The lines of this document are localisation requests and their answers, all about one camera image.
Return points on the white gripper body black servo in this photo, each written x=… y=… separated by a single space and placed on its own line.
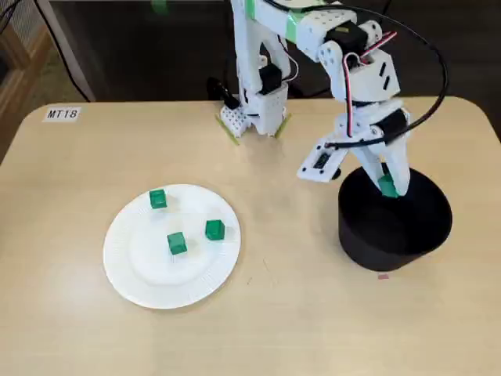
x=379 y=138

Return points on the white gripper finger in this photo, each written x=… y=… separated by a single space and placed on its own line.
x=399 y=164
x=370 y=160

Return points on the green block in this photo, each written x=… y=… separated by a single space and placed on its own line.
x=177 y=243
x=387 y=187
x=157 y=199
x=215 y=230

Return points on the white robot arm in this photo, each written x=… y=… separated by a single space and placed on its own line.
x=250 y=47

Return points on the black pot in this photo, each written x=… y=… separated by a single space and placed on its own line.
x=391 y=235

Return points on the white paper plate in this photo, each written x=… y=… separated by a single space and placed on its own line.
x=156 y=282

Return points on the small pink sticker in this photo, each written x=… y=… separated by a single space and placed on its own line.
x=383 y=277

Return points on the black table clamp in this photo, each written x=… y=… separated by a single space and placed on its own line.
x=219 y=91

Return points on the green tape piece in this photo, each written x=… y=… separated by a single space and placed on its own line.
x=158 y=5

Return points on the white MT18 label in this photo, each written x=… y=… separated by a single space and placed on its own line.
x=62 y=114

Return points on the grey metal pole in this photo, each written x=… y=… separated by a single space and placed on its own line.
x=66 y=51

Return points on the wooden shelf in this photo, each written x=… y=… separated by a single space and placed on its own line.
x=23 y=78

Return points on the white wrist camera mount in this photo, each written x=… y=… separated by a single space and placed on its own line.
x=309 y=170

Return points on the green base plate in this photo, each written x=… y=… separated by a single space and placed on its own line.
x=229 y=131

